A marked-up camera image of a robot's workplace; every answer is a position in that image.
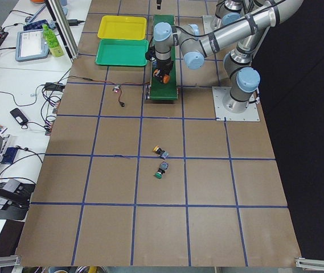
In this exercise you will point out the teach pendant tablet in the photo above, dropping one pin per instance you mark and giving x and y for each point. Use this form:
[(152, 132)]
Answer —
[(31, 46)]

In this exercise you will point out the green tray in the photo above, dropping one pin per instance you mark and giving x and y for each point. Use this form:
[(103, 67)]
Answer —
[(117, 52)]

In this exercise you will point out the black power adapter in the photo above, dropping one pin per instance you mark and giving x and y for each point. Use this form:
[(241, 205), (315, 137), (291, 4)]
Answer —
[(57, 87)]

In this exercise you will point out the orange cylinder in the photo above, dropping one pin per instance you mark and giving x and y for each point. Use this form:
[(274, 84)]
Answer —
[(162, 76)]

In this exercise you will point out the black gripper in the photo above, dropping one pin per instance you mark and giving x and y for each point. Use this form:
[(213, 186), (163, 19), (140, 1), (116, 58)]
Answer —
[(164, 66)]

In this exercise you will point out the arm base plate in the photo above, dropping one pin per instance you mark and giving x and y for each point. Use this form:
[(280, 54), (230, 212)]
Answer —
[(210, 23), (227, 109)]

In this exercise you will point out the green push button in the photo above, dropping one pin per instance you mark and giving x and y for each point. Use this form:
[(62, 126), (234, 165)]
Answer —
[(161, 170)]

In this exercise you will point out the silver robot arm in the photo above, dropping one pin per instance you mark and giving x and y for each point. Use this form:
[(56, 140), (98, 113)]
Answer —
[(245, 30)]

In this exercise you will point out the small motor controller board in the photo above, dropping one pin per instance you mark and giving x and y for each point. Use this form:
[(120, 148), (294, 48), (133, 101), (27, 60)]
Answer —
[(117, 89)]

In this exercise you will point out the yellow tray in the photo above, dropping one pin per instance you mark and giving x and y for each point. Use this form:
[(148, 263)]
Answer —
[(122, 27)]

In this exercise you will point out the yellow push button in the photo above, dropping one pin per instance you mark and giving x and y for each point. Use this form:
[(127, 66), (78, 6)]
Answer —
[(162, 153)]

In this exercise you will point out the green conveyor belt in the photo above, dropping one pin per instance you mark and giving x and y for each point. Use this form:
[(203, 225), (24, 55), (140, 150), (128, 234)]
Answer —
[(164, 38)]

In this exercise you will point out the green tea bottle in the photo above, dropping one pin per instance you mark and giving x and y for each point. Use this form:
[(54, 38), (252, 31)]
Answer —
[(52, 41)]

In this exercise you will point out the aluminium frame post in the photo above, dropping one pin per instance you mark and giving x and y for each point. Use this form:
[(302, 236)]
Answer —
[(57, 14)]

